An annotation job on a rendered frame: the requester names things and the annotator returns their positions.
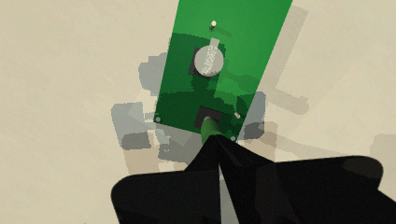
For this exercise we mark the green circuit board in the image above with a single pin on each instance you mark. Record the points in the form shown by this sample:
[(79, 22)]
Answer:
[(217, 55)]

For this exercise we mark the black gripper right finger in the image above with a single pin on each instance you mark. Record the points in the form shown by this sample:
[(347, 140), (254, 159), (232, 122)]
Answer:
[(259, 187)]

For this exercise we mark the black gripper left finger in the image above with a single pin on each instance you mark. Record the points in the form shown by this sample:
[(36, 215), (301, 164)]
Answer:
[(191, 192)]

